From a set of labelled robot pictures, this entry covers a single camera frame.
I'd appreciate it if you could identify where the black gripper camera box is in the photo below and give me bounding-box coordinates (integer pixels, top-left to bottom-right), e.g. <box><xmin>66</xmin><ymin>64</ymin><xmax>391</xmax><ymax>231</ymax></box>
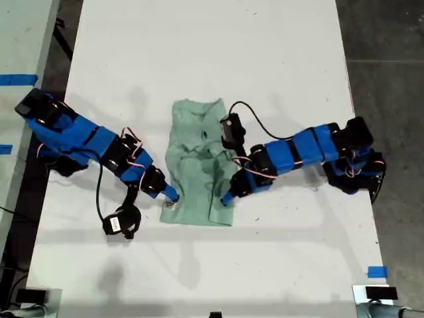
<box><xmin>220</xmin><ymin>113</ymin><xmax>246</xmax><ymax>144</ymax></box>
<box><xmin>101</xmin><ymin>213</ymin><xmax>125</xmax><ymax>237</ymax></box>

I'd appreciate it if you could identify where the grey blue rounded object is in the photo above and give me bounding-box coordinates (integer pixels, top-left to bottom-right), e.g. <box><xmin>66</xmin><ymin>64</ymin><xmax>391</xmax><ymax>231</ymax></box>
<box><xmin>356</xmin><ymin>301</ymin><xmax>424</xmax><ymax>318</ymax></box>
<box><xmin>0</xmin><ymin>304</ymin><xmax>47</xmax><ymax>318</ymax></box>

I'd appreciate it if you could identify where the pale green T-shirt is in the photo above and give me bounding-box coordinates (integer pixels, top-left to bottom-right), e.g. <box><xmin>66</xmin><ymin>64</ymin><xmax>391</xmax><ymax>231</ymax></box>
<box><xmin>159</xmin><ymin>97</ymin><xmax>244</xmax><ymax>228</ymax></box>

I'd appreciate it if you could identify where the black camera cable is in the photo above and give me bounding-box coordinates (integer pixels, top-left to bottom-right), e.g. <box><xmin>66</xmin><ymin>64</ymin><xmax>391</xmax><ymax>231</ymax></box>
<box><xmin>95</xmin><ymin>155</ymin><xmax>106</xmax><ymax>223</ymax></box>
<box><xmin>229</xmin><ymin>101</ymin><xmax>299</xmax><ymax>141</ymax></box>

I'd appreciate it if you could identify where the pale side table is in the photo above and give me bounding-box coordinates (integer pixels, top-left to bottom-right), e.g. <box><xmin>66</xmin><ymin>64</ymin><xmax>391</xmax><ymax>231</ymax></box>
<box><xmin>0</xmin><ymin>0</ymin><xmax>61</xmax><ymax>258</ymax></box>

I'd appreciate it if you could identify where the long blue tape strip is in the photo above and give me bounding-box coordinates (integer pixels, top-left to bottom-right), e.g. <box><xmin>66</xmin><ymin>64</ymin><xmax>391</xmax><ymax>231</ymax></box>
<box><xmin>0</xmin><ymin>74</ymin><xmax>39</xmax><ymax>87</ymax></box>

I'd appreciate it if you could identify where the squarish blue tape piece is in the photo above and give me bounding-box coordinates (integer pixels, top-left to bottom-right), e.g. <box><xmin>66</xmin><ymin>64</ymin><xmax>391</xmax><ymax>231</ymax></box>
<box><xmin>367</xmin><ymin>266</ymin><xmax>389</xmax><ymax>279</ymax></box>

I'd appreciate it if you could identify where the black camera stalk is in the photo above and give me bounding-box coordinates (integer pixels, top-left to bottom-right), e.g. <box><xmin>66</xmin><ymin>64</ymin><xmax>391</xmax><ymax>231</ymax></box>
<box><xmin>117</xmin><ymin>180</ymin><xmax>142</xmax><ymax>240</ymax></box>
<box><xmin>221</xmin><ymin>134</ymin><xmax>248</xmax><ymax>168</ymax></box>

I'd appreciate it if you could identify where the small black box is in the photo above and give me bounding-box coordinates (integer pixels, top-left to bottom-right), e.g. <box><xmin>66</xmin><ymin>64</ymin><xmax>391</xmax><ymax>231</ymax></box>
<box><xmin>15</xmin><ymin>288</ymin><xmax>49</xmax><ymax>304</ymax></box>
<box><xmin>365</xmin><ymin>286</ymin><xmax>399</xmax><ymax>301</ymax></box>

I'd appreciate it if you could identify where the black metal strut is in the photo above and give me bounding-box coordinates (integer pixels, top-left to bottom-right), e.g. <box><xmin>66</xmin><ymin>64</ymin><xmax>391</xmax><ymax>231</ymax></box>
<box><xmin>54</xmin><ymin>18</ymin><xmax>74</xmax><ymax>62</ymax></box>

